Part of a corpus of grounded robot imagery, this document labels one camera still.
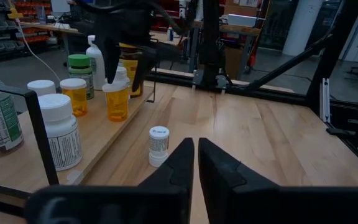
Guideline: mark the black aluminium table frame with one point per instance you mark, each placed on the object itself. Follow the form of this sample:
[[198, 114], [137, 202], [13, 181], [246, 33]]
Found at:
[[275, 93]]

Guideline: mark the small white printed-cap bottle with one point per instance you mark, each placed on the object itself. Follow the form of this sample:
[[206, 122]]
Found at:
[[158, 146]]

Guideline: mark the amber bottle yellow cap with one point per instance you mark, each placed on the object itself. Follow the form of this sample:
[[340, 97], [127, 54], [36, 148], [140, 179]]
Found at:
[[134, 67]]

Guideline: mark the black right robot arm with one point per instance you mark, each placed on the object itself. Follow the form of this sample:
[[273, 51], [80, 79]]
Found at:
[[211, 46]]

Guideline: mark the orange pill bottle white cap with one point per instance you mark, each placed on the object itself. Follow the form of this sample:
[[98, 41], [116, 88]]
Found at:
[[75, 99], [117, 105]]

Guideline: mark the tall white bottle white cap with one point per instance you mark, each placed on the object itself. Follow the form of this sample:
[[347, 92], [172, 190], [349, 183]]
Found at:
[[97, 68]]

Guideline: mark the green cap medicine bottle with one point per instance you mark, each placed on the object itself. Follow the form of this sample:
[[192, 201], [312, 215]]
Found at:
[[79, 62]]

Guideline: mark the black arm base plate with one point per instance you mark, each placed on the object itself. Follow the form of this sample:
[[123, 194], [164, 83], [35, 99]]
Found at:
[[197, 81]]

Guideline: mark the blue and white bottle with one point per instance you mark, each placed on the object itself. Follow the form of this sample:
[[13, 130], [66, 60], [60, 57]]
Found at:
[[170, 34]]

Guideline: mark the small bottle pink label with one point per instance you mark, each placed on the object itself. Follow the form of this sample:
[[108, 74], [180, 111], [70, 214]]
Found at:
[[40, 87]]

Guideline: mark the background wooden workbench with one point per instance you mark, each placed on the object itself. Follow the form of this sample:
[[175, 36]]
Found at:
[[238, 29]]

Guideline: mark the wooden shelf black metal frame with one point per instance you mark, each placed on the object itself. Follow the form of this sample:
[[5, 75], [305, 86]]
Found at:
[[104, 137]]

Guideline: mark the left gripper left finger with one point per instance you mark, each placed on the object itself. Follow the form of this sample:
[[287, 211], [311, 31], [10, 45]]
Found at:
[[179, 168]]

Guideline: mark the white round pillar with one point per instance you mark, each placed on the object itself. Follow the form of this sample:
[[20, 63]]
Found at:
[[301, 28]]

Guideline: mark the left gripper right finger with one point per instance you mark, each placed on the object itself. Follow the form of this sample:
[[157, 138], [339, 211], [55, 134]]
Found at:
[[219, 174]]

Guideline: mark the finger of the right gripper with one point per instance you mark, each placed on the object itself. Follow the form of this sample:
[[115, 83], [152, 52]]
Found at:
[[112, 59], [143, 68]]

